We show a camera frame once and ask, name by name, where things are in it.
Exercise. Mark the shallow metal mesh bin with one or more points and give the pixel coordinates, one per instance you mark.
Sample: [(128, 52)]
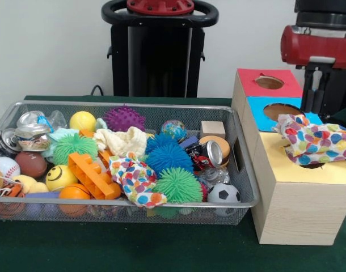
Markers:
[(245, 187)]

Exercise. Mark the black pedestal with red base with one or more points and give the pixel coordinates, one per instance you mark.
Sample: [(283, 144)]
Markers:
[(161, 56)]

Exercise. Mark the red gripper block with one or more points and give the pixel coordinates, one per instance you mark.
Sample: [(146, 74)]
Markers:
[(317, 46)]

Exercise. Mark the orange toy building brick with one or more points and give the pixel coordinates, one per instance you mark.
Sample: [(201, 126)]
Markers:
[(90, 175)]

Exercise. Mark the white baseball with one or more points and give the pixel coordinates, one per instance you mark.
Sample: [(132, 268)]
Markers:
[(5, 167)]

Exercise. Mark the polka dot cloth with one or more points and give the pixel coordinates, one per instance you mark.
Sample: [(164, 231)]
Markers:
[(133, 178), (323, 141)]

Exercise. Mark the black and white soccer ball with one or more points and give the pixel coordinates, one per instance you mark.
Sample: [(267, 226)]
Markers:
[(224, 194)]

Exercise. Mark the purple spiky ball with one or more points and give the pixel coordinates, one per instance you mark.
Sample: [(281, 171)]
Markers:
[(123, 119)]

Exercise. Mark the green spiky rubber ball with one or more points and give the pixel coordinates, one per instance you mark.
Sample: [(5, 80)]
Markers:
[(177, 184), (73, 147)]

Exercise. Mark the yellow smiley face ball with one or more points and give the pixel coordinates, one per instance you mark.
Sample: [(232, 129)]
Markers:
[(58, 178)]

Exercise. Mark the blue spiky rubber ball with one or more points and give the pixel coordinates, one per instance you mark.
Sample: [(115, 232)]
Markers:
[(168, 160)]

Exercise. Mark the yellow tennis ball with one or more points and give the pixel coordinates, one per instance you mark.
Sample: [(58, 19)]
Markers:
[(82, 121)]

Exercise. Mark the wooden box with three holes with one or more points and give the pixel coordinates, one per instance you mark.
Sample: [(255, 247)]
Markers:
[(297, 215)]

